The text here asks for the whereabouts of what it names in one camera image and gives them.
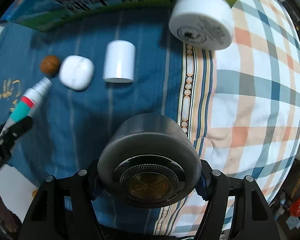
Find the white round jar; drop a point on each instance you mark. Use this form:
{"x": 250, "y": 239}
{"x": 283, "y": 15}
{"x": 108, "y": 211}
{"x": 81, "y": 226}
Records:
{"x": 206, "y": 24}

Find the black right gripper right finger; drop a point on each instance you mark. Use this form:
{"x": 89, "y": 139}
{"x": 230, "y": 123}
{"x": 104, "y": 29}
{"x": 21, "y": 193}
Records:
{"x": 251, "y": 218}

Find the white earbuds case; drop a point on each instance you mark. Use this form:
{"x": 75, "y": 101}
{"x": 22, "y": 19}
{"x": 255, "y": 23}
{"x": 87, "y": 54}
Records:
{"x": 76, "y": 72}

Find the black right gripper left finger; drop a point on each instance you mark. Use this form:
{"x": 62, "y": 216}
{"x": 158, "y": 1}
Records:
{"x": 63, "y": 208}

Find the plaid checkered blanket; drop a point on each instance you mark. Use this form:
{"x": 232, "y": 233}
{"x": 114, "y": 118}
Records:
{"x": 240, "y": 107}

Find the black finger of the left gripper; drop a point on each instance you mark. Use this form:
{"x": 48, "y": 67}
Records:
{"x": 13, "y": 133}

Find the white cylindrical cup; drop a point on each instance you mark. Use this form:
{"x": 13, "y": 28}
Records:
{"x": 119, "y": 62}

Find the white spray bottle teal label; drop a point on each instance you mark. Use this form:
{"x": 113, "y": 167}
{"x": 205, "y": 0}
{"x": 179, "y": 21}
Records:
{"x": 28, "y": 103}

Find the brown wooden ball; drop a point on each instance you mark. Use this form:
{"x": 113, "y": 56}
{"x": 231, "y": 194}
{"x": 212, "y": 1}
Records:
{"x": 50, "y": 65}

